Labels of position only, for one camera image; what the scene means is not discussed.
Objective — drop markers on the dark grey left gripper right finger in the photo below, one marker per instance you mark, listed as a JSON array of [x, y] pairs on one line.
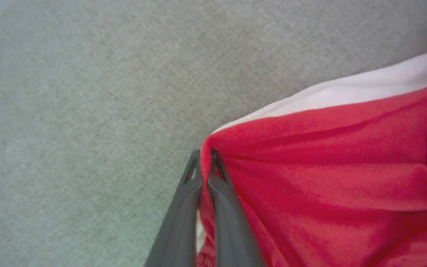
[[232, 226]]

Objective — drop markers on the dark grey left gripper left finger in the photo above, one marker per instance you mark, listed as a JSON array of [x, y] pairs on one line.
[[180, 218]]

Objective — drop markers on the red shirt with white stripe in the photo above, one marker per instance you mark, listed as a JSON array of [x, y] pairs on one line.
[[328, 178]]

